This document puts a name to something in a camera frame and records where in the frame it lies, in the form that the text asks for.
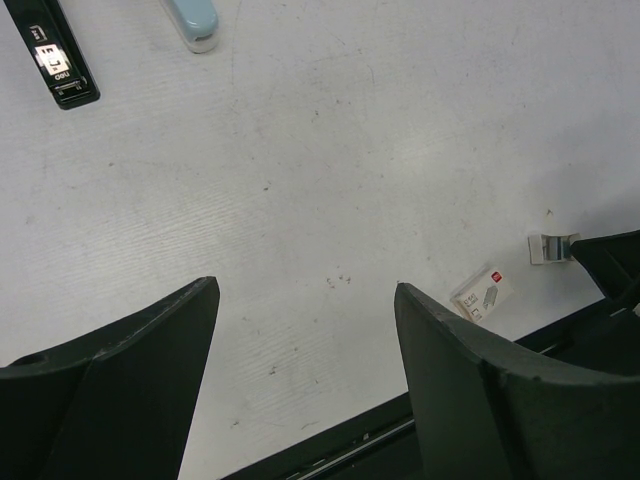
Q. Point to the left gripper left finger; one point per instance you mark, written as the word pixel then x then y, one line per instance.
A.
pixel 115 403

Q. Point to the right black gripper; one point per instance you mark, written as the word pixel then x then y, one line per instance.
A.
pixel 613 264

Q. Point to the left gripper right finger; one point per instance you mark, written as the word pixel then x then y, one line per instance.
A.
pixel 489 408

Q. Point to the black stapler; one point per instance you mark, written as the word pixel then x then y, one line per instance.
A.
pixel 46 32

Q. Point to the blue and white stapler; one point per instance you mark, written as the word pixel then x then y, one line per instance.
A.
pixel 196 21

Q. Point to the open white staple box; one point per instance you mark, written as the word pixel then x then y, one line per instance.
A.
pixel 549 249

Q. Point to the staple box with red dot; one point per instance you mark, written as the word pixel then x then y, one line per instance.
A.
pixel 478 297

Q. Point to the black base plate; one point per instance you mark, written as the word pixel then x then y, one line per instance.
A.
pixel 382 443

